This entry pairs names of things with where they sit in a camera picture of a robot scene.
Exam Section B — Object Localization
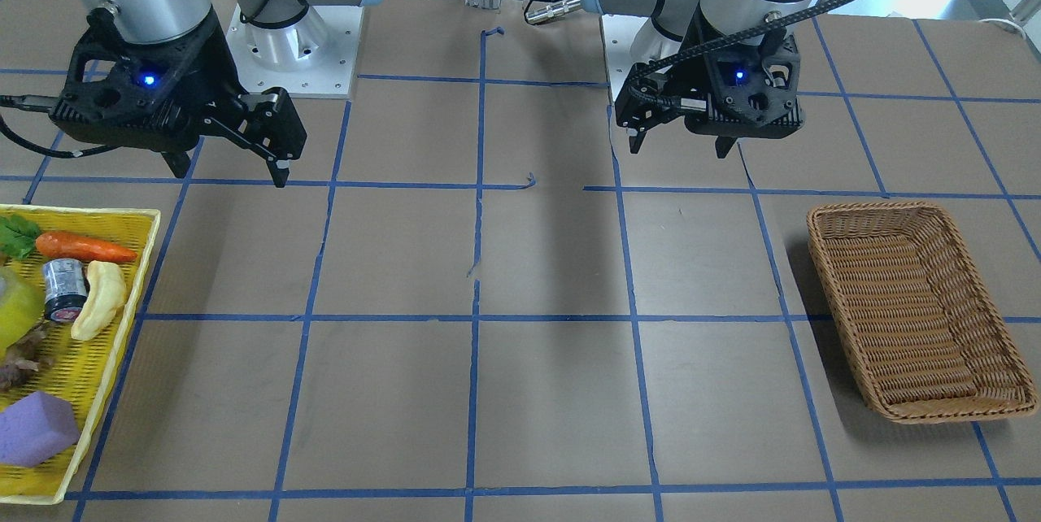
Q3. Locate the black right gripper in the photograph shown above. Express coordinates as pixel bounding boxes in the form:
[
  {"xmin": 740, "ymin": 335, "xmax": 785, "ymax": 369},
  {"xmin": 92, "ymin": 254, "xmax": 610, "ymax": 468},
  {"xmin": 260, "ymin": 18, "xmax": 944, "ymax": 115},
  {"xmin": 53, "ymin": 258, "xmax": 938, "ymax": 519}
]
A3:
[{"xmin": 49, "ymin": 8, "xmax": 307, "ymax": 188}]

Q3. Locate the purple foam block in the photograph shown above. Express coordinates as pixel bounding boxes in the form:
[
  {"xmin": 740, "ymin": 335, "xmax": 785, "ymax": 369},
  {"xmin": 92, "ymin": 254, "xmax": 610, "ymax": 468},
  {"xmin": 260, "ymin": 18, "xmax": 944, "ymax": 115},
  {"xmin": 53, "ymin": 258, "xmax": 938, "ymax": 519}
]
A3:
[{"xmin": 1, "ymin": 391, "xmax": 81, "ymax": 468}]

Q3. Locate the yellow toy banana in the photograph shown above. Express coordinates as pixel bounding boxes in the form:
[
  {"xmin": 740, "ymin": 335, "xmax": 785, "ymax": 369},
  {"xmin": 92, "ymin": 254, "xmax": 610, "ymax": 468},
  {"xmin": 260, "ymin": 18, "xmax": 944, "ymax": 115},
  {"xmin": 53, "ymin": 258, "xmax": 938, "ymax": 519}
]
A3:
[{"xmin": 70, "ymin": 260, "xmax": 128, "ymax": 341}]

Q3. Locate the brown wicker basket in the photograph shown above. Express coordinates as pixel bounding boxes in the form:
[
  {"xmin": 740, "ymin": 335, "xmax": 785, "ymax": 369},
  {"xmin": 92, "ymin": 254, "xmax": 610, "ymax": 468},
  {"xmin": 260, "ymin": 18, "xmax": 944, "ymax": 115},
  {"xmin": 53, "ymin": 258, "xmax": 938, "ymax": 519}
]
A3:
[{"xmin": 806, "ymin": 201, "xmax": 1039, "ymax": 424}]

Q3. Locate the orange toy carrot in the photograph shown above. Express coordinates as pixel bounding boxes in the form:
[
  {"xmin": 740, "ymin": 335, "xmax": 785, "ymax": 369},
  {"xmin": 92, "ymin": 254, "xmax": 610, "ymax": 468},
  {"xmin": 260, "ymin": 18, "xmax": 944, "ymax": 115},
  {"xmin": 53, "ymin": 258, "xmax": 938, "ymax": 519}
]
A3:
[{"xmin": 1, "ymin": 214, "xmax": 138, "ymax": 265}]

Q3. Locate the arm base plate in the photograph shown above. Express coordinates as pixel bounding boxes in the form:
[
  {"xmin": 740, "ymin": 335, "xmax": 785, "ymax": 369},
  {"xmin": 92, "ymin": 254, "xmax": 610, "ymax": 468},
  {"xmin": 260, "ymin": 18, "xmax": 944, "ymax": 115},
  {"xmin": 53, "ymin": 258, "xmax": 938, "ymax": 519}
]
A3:
[
  {"xmin": 224, "ymin": 6, "xmax": 365, "ymax": 99},
  {"xmin": 601, "ymin": 15, "xmax": 682, "ymax": 103}
]

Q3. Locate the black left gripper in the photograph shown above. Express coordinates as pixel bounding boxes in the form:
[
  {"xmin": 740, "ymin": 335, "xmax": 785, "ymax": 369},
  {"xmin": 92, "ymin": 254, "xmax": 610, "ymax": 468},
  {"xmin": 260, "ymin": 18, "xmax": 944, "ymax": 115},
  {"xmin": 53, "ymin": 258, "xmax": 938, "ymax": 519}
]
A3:
[{"xmin": 615, "ymin": 27, "xmax": 804, "ymax": 159}]

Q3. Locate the brown toy figure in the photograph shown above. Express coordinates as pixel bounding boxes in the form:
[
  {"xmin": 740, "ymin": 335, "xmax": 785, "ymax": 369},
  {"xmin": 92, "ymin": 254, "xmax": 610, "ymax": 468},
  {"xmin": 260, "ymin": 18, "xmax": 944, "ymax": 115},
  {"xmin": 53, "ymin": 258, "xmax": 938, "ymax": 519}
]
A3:
[{"xmin": 1, "ymin": 321, "xmax": 54, "ymax": 393}]

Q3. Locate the small black can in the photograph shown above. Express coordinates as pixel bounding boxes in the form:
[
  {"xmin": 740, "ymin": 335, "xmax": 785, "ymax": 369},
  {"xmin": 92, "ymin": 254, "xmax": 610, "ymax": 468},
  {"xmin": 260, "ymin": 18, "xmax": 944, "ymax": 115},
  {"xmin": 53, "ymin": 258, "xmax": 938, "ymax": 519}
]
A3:
[{"xmin": 41, "ymin": 258, "xmax": 88, "ymax": 324}]

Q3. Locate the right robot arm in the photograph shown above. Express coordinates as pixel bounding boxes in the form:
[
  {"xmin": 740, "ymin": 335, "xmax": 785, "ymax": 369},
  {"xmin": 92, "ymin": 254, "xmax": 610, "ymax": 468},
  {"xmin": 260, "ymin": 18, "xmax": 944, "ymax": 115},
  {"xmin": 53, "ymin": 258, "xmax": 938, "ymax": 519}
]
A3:
[{"xmin": 40, "ymin": 0, "xmax": 381, "ymax": 187}]

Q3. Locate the yellow plastic basket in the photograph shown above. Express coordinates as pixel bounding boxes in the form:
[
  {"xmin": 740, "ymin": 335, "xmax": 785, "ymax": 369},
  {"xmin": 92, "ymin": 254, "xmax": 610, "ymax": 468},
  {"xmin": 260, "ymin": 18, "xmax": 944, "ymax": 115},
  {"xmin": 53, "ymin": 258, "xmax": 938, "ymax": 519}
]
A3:
[{"xmin": 1, "ymin": 204, "xmax": 163, "ymax": 506}]

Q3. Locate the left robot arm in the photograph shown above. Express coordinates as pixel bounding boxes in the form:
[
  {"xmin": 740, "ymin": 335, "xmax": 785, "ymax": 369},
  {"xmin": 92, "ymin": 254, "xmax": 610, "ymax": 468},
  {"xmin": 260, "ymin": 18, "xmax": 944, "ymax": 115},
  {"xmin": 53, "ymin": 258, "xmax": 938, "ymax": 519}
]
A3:
[{"xmin": 581, "ymin": 0, "xmax": 813, "ymax": 158}]

